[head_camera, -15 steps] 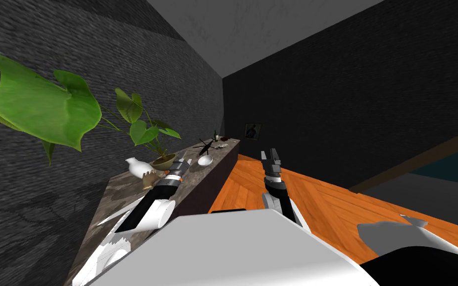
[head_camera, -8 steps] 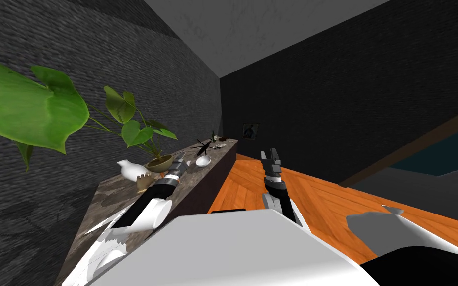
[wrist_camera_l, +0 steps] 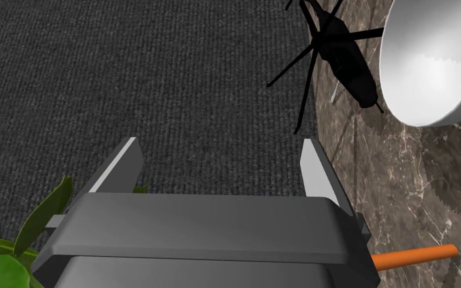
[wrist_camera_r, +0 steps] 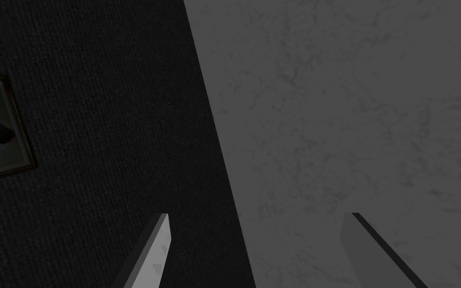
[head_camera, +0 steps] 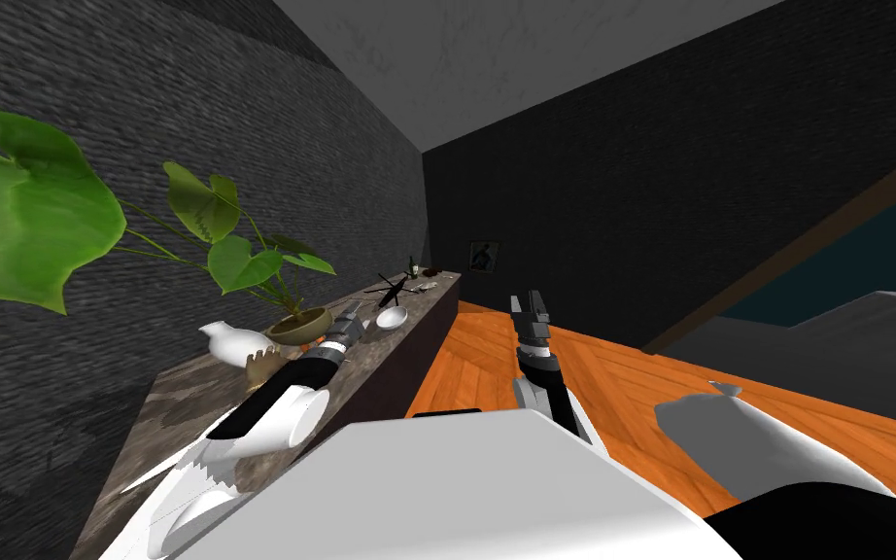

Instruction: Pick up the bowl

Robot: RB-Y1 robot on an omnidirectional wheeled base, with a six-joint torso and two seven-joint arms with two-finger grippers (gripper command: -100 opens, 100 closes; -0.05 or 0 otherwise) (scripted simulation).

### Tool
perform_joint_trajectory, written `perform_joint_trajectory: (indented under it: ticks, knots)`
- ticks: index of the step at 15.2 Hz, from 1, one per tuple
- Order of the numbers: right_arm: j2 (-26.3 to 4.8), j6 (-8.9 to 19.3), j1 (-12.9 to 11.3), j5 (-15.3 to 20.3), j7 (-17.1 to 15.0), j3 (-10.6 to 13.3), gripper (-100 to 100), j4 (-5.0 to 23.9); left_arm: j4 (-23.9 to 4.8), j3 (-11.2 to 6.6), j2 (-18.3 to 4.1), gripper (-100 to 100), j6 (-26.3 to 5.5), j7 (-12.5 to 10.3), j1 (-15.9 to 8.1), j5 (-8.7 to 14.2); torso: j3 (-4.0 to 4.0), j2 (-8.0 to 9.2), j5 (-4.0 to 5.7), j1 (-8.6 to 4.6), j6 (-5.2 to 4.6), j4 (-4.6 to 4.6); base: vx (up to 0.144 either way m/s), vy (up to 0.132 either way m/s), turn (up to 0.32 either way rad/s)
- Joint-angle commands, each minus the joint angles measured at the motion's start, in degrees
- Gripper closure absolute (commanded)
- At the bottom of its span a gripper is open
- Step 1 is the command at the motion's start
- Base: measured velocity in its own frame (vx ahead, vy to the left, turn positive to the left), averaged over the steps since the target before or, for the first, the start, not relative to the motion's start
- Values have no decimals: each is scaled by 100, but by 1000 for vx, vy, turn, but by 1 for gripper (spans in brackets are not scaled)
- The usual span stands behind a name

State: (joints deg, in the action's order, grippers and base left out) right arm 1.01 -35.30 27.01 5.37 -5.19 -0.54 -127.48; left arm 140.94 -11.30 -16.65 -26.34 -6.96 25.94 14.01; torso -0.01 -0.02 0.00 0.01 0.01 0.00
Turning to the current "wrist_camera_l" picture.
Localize black toy helicopter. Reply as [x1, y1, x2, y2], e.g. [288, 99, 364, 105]
[266, 0, 386, 135]

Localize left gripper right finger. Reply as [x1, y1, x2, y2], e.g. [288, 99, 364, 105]
[299, 138, 354, 218]

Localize green leafy plant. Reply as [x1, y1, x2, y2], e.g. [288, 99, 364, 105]
[0, 175, 151, 288]

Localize white bowl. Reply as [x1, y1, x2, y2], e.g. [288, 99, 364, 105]
[379, 0, 461, 128]

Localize orange stick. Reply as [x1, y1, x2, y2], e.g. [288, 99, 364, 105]
[371, 244, 460, 272]

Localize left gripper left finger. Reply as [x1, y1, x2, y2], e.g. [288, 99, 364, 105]
[88, 136, 145, 194]

